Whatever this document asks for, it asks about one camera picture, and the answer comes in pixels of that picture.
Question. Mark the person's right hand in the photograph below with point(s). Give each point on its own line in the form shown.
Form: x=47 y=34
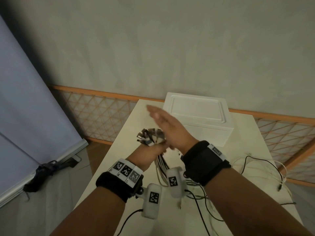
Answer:
x=172 y=130

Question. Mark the person's left hand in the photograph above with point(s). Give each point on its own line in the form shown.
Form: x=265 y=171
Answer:
x=145 y=156

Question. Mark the person's left fingers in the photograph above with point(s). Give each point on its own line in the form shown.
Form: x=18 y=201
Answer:
x=163 y=147

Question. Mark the person's right fingers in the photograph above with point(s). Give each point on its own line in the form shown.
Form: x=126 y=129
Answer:
x=157 y=114

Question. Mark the person's right forearm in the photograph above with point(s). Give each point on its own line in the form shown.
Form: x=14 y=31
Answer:
x=246 y=206

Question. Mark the person's left forearm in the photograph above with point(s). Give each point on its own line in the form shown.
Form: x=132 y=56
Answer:
x=91 y=213

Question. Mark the white marker plate three tags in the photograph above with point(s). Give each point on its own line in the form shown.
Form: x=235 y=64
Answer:
x=126 y=170

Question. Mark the white foam box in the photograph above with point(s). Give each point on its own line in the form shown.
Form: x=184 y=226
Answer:
x=211 y=136

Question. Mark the white marker plate one tag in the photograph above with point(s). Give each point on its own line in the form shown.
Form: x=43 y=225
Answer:
x=217 y=151

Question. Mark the orange lattice fence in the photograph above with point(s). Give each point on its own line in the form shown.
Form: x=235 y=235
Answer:
x=98 y=113

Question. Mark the blue roll-up screen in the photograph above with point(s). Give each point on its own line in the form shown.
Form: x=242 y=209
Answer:
x=27 y=115

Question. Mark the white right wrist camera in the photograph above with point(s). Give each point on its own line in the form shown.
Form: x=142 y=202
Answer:
x=174 y=181

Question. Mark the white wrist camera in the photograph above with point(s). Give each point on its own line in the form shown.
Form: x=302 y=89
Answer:
x=153 y=199
x=174 y=181

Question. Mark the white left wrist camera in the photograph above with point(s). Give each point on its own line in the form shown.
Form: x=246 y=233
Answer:
x=153 y=199

